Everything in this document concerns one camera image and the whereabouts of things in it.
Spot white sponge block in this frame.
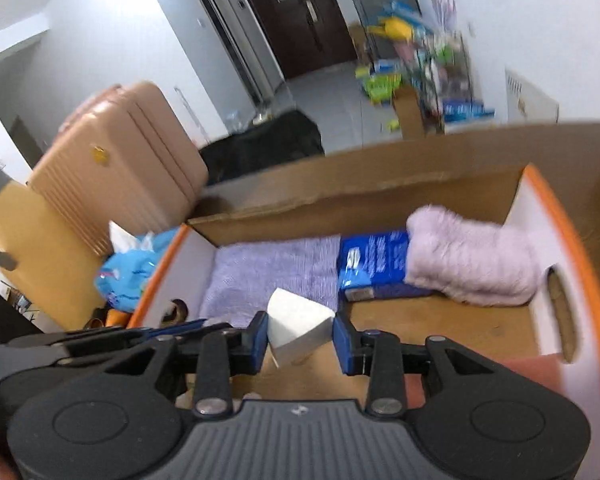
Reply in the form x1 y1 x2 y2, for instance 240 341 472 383
266 288 335 367

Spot lilac knit pouch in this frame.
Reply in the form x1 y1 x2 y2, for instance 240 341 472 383
199 235 340 328

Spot blue small tissue packet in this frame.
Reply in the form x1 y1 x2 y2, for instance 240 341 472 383
337 231 431 302

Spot lilac fluffy headband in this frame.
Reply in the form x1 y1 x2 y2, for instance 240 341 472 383
406 205 543 307

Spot pink layered sponge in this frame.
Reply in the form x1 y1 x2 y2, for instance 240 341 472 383
404 354 564 408

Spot yellow thermos jug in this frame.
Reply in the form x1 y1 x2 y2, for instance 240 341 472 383
0 168 105 330

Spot blue tissue pack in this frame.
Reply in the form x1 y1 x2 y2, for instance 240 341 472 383
94 221 178 313

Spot pink ribbed suitcase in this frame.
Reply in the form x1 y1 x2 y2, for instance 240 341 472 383
28 81 209 257

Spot small brown cardboard box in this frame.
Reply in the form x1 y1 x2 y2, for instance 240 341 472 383
392 86 426 140

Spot green basket on floor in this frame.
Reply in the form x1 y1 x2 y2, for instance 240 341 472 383
362 73 402 105

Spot red orange cardboard box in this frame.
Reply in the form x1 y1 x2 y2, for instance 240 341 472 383
126 161 600 480

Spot yellow watering can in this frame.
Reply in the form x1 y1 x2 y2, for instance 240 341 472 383
366 16 415 42

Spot dark brown entrance door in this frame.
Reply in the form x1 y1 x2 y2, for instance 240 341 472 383
248 0 356 79

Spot wire storage rack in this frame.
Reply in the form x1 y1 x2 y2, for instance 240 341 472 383
412 29 475 133

